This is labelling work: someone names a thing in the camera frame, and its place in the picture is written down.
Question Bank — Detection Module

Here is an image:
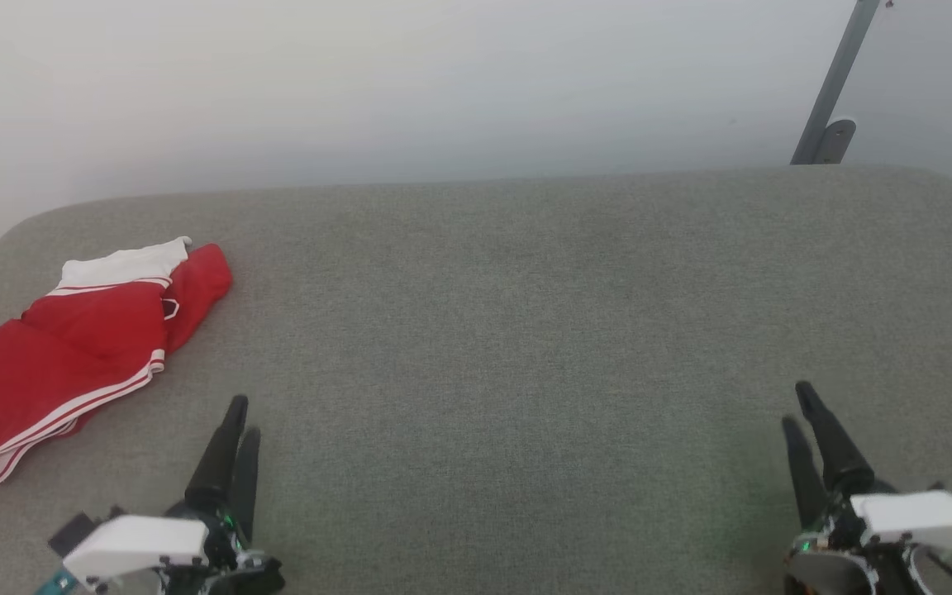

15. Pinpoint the grey metal pole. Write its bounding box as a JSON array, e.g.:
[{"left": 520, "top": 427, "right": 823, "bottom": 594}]
[{"left": 790, "top": 0, "right": 882, "bottom": 166}]

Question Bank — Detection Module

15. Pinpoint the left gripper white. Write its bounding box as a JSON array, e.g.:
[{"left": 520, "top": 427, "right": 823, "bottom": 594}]
[{"left": 63, "top": 395, "right": 285, "bottom": 595}]

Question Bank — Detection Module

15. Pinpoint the red white-sleeved t-shirt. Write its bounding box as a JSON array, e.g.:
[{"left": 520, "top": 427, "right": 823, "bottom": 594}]
[{"left": 0, "top": 236, "right": 234, "bottom": 488}]

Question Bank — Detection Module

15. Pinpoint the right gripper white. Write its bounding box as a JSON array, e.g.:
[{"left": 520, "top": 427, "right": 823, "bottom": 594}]
[{"left": 782, "top": 381, "right": 952, "bottom": 595}]

